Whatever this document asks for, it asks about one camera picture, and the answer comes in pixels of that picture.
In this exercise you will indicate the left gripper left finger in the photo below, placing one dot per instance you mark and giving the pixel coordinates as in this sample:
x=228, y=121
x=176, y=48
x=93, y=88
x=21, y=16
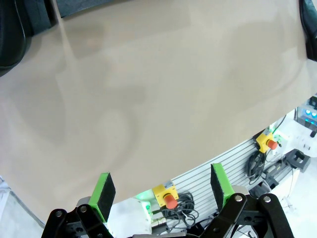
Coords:
x=104, y=196

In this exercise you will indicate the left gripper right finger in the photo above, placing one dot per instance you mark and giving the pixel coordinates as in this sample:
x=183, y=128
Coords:
x=219, y=183

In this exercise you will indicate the black leather shoe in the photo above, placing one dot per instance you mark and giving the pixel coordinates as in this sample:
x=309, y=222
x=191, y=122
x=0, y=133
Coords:
x=12, y=37
x=310, y=29

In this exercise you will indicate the yellow emergency stop button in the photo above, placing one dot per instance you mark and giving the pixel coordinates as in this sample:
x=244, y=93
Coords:
x=265, y=142
x=164, y=194

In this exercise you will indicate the control box with blue lights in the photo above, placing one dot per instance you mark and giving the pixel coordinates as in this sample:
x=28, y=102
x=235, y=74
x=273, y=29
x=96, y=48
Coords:
x=308, y=114

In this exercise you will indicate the grooved aluminium table rail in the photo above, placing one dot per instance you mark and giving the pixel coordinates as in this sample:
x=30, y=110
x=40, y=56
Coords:
x=235, y=161

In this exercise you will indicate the black plastic bracket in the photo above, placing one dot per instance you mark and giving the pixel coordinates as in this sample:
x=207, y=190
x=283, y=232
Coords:
x=298, y=158

